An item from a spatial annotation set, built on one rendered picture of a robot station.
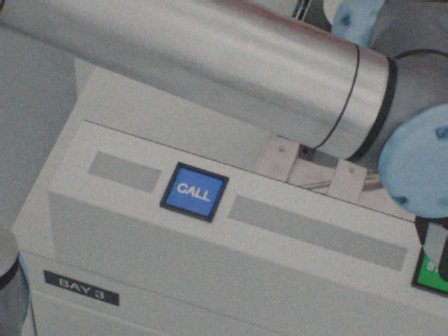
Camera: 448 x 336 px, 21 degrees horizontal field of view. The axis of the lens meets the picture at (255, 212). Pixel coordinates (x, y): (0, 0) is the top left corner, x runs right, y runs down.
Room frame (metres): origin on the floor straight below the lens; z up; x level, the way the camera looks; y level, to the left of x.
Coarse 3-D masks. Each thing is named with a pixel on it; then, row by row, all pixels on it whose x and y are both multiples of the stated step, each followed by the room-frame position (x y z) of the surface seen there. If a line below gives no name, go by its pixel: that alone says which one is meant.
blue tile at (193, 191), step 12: (180, 168) 0.69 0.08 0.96; (180, 180) 0.67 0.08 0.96; (192, 180) 0.68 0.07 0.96; (204, 180) 0.68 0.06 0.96; (216, 180) 0.68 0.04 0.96; (180, 192) 0.66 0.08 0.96; (192, 192) 0.66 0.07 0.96; (204, 192) 0.66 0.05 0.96; (216, 192) 0.67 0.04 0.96; (180, 204) 0.65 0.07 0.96; (192, 204) 0.65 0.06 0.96; (204, 204) 0.65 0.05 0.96
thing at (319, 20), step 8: (312, 0) 1.00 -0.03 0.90; (320, 0) 1.01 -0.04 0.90; (416, 0) 1.03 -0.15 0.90; (424, 0) 1.03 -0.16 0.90; (432, 0) 1.03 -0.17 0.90; (440, 0) 1.03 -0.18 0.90; (312, 8) 0.99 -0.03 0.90; (320, 8) 0.99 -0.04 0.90; (312, 16) 0.98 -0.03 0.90; (320, 16) 0.98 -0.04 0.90; (312, 24) 0.97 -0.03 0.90; (320, 24) 0.97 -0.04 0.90; (328, 24) 0.97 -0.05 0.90
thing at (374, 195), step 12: (300, 168) 0.77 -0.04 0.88; (312, 168) 0.77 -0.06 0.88; (324, 168) 0.78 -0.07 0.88; (300, 180) 0.75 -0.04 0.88; (312, 180) 0.76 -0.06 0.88; (324, 180) 0.76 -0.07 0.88; (324, 192) 0.74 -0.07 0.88; (372, 192) 0.75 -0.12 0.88; (384, 192) 0.76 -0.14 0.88; (360, 204) 0.74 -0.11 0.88; (372, 204) 0.74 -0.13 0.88; (384, 204) 0.74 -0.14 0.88; (396, 216) 0.73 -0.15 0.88; (408, 216) 0.73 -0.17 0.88
